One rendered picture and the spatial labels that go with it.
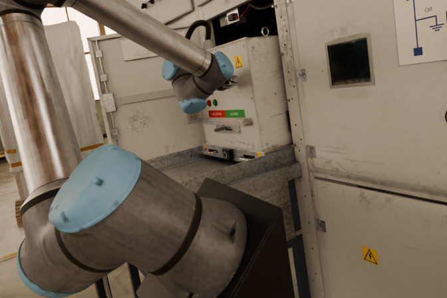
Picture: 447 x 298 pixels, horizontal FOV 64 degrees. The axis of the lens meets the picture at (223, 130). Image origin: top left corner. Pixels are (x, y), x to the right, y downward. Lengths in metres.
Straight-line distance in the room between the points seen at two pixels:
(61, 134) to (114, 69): 1.32
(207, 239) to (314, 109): 0.90
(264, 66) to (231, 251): 1.02
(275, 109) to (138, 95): 0.84
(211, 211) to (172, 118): 1.47
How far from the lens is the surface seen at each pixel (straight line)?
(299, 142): 1.51
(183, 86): 1.22
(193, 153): 1.91
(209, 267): 0.59
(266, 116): 1.49
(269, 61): 1.52
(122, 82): 2.07
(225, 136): 1.71
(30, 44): 0.92
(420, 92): 1.13
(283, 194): 1.53
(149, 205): 0.54
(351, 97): 1.27
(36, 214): 0.71
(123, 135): 2.08
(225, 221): 0.61
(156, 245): 0.56
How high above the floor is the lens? 1.24
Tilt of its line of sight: 8 degrees down
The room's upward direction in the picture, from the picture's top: 9 degrees counter-clockwise
